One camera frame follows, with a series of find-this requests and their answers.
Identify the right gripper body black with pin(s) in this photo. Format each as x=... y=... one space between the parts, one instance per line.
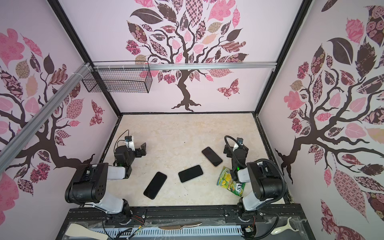
x=233 y=152

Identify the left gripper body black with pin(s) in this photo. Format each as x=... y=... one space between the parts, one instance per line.
x=139 y=151

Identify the black smartphone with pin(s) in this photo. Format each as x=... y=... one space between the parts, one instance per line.
x=155 y=185

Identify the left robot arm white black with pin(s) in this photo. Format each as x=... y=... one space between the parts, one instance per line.
x=89 y=183

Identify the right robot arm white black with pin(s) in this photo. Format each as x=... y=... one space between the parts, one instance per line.
x=257 y=183

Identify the black phone right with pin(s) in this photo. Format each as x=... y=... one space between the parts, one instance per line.
x=212 y=157

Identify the black phone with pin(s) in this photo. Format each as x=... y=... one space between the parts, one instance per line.
x=212 y=157
x=190 y=173

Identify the black phone centre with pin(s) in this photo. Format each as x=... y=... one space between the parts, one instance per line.
x=190 y=173

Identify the green yellow candy bag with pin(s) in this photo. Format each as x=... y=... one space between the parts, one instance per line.
x=225 y=181

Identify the wooden knife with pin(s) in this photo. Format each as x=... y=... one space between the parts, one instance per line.
x=181 y=226

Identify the white spatula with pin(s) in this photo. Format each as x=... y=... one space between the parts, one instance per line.
x=78 y=231

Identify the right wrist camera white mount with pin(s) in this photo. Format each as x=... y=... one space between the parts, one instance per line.
x=239 y=144

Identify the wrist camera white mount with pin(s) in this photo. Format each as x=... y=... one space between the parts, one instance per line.
x=239 y=144
x=129 y=141

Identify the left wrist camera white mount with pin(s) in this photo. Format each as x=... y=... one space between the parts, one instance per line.
x=129 y=141

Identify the black wire basket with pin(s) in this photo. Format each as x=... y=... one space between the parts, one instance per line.
x=119 y=77

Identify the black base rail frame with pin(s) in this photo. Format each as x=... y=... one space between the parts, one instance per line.
x=254 y=225

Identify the white perforated cable tray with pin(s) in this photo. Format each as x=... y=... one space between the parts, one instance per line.
x=201 y=231

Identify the aluminium rail back wall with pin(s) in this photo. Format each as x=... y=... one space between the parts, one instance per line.
x=198 y=66

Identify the aluminium rail wall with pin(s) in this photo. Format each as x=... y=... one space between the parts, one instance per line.
x=198 y=66
x=12 y=149

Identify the aluminium rail left wall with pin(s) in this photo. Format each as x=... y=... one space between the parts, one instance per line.
x=12 y=149

